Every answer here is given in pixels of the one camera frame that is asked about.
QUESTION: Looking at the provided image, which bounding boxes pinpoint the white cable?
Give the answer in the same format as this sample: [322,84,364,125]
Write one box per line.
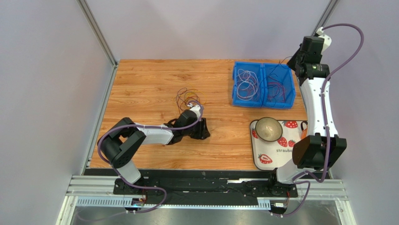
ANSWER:
[236,69,261,99]
[236,68,262,100]

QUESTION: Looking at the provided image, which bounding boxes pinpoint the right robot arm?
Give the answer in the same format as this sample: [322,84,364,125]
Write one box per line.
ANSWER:
[276,35,347,184]

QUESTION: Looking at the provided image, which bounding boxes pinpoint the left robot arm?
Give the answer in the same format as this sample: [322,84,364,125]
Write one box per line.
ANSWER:
[97,105,210,184]

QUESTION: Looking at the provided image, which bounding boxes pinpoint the blue plastic bin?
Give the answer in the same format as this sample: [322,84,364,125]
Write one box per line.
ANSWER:
[232,61,296,109]

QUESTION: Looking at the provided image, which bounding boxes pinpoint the beige bowl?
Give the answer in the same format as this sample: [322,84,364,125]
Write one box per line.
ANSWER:
[255,117,283,142]

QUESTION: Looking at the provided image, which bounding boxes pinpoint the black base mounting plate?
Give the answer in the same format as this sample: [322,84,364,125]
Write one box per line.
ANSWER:
[113,169,298,206]

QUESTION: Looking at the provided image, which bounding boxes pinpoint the orange plastic cup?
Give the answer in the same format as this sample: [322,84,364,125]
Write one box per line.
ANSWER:
[300,121,308,140]

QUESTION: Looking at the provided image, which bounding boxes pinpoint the strawberry print tray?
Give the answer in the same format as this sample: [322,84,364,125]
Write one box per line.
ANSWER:
[250,120,308,171]

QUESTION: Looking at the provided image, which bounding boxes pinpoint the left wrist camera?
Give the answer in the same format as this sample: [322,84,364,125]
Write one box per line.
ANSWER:
[187,103,203,118]

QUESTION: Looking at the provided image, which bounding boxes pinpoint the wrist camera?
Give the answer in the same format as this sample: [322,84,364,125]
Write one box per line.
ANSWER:
[187,103,203,118]
[316,27,332,53]

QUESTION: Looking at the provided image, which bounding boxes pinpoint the yellow cable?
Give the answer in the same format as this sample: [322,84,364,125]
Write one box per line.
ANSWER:
[173,89,207,107]

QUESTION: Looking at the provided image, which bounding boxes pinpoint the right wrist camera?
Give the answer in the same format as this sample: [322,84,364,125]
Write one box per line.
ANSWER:
[316,27,332,53]

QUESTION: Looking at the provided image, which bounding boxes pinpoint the right aluminium corner post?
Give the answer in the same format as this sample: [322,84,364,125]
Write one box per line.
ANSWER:
[312,0,340,35]

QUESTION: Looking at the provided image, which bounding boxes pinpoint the aluminium corner post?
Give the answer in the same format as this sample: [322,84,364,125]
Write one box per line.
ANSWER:
[312,0,340,35]
[77,0,118,68]

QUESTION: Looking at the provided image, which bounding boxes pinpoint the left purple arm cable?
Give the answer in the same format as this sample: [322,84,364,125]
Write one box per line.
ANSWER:
[97,99,205,214]

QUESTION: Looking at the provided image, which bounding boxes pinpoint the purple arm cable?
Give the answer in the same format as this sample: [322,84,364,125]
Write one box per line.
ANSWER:
[271,23,365,218]
[97,99,205,214]

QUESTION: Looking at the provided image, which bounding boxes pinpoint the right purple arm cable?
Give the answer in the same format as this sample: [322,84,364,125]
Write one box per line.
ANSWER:
[271,23,365,218]

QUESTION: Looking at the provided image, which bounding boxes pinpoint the aluminium frame rail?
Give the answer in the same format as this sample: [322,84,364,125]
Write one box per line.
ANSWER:
[66,176,348,210]

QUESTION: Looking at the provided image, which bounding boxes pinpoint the left aluminium corner post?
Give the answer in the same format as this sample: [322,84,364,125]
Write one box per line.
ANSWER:
[77,0,118,68]

